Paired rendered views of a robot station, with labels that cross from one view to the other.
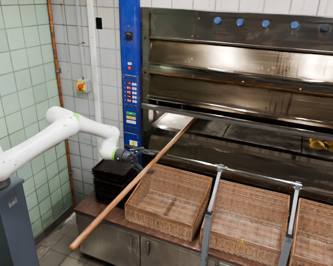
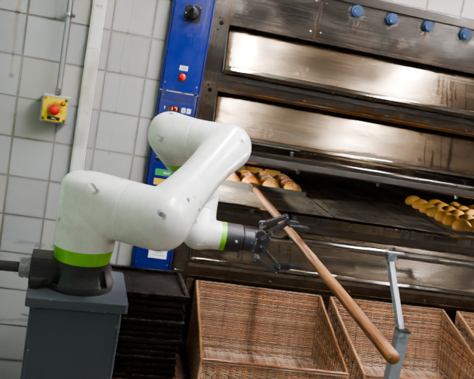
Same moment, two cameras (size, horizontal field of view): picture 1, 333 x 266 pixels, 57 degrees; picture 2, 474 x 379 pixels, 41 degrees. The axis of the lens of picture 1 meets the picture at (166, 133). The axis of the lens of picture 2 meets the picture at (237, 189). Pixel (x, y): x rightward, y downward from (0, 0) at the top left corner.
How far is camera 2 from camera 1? 1.51 m
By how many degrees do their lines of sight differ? 35
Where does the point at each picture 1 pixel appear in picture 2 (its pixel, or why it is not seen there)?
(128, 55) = (184, 51)
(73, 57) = (35, 43)
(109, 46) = (136, 30)
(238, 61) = (383, 80)
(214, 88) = (338, 125)
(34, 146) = (214, 176)
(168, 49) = (262, 49)
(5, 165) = (192, 207)
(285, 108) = (445, 160)
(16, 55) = not seen: outside the picture
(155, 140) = not seen: hidden behind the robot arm
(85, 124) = not seen: hidden behind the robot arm
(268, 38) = (428, 49)
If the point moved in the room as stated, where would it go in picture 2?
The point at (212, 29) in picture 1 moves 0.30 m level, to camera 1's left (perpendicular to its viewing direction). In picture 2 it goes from (345, 25) to (286, 8)
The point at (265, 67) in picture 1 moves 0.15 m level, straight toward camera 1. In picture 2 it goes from (423, 92) to (443, 95)
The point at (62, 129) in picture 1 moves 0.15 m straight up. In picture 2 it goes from (240, 147) to (251, 88)
